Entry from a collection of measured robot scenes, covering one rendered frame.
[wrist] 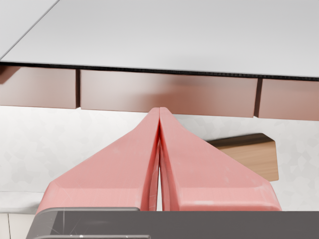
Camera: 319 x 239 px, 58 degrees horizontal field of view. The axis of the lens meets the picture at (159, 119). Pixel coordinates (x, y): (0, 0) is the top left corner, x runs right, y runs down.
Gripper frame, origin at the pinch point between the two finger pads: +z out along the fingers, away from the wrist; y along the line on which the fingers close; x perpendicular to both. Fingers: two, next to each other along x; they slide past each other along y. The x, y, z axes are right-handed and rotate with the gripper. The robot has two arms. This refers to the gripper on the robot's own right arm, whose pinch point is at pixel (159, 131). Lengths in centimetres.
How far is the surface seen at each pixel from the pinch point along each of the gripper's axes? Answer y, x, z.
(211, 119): -8.0, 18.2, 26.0
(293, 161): -21.1, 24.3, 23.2
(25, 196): 21.5, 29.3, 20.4
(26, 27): 11.6, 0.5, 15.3
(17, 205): 22.9, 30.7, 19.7
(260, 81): -10.2, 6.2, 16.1
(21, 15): 12.0, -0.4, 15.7
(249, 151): -12.5, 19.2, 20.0
